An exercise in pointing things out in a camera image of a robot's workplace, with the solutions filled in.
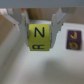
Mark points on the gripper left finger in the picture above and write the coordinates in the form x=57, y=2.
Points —
x=24, y=26

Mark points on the yellow block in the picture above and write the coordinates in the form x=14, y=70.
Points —
x=40, y=36

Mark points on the purple block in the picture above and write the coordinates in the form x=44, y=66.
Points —
x=73, y=40

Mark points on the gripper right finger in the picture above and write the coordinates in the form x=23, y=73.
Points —
x=56, y=24

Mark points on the white plastic box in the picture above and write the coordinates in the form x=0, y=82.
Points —
x=40, y=68

